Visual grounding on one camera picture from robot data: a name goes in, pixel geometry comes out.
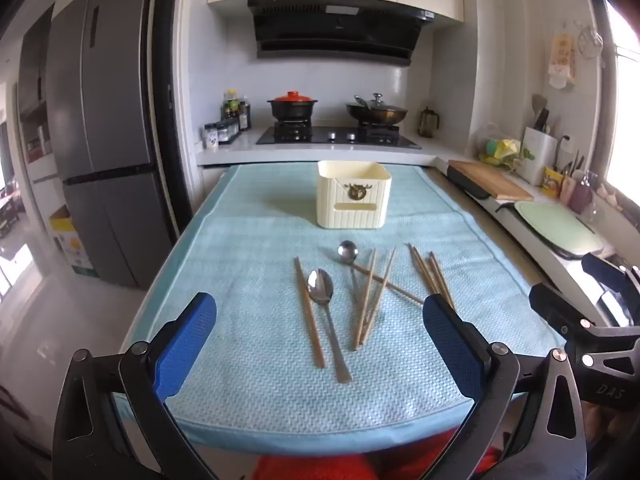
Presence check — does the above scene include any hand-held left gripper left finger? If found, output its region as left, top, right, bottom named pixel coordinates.
left=52, top=291, right=218, bottom=480

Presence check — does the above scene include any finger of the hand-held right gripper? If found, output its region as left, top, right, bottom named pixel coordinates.
left=529, top=282, right=601, bottom=341
left=581, top=252, right=640, bottom=328

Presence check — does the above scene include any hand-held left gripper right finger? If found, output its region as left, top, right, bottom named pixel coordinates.
left=422, top=294, right=588, bottom=480

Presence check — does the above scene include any wooden chopstick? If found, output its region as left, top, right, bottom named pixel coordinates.
left=407, top=242, right=440, bottom=297
left=361, top=246, right=398, bottom=346
left=351, top=247, right=377, bottom=352
left=297, top=257, right=327, bottom=368
left=293, top=257, right=321, bottom=368
left=412, top=246, right=445, bottom=300
left=429, top=251, right=457, bottom=310
left=424, top=258, right=452, bottom=307
left=344, top=260, right=427, bottom=306

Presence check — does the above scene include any large steel spoon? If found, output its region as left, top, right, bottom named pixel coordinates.
left=306, top=268, right=352, bottom=385

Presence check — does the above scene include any small round steel spoon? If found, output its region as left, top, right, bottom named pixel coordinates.
left=337, top=240, right=361, bottom=306

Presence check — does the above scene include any cream ribbed utensil holder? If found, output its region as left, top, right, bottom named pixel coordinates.
left=316, top=160, right=392, bottom=230

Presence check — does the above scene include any yellow cup with utensils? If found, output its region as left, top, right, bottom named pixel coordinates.
left=544, top=162, right=568, bottom=197

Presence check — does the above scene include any person's right hand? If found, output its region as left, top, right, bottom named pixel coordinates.
left=582, top=402, right=640, bottom=466

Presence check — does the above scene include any light green cutting board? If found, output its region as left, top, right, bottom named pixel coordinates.
left=514, top=201, right=606, bottom=257

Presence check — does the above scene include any purple soap bottle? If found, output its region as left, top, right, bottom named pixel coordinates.
left=570, top=170, right=597, bottom=213

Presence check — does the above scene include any light blue woven mat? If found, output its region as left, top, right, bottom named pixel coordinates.
left=131, top=162, right=568, bottom=446

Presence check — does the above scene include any white knife block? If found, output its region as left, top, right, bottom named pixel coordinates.
left=515, top=94, right=558, bottom=186

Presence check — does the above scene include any wooden cutting board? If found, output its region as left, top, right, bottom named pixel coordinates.
left=447, top=160, right=535, bottom=202

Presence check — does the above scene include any yellow cardboard box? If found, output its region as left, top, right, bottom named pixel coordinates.
left=49, top=205, right=98, bottom=278

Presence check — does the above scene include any black tray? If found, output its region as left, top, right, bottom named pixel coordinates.
left=446, top=166, right=488, bottom=200

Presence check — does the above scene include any person's red clothing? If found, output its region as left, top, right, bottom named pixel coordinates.
left=255, top=427, right=498, bottom=480

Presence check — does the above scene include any yellow green cloth bundle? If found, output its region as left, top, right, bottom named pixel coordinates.
left=477, top=125, right=523, bottom=168

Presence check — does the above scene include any window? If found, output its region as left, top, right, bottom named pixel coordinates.
left=600, top=0, right=640, bottom=196

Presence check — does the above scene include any row of spice jars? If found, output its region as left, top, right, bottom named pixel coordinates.
left=202, top=120, right=240, bottom=152

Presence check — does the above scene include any hanging yellow towel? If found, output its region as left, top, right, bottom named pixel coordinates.
left=547, top=32, right=577, bottom=91

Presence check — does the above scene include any glass french press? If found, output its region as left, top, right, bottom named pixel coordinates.
left=419, top=106, right=441, bottom=138

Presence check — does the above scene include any group of sauce bottles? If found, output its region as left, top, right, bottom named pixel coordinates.
left=221, top=89, right=252, bottom=133

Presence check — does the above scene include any black gas stove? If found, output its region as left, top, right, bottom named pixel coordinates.
left=256, top=121, right=422, bottom=150

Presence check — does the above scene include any grey refrigerator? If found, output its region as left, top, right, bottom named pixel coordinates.
left=45, top=0, right=176, bottom=291

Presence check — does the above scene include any black wok with lid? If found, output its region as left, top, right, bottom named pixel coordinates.
left=345, top=92, right=408, bottom=127

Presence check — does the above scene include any black pot with red lid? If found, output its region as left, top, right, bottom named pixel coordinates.
left=266, top=91, right=321, bottom=123

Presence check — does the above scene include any black range hood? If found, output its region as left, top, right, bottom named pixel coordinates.
left=247, top=0, right=436, bottom=66

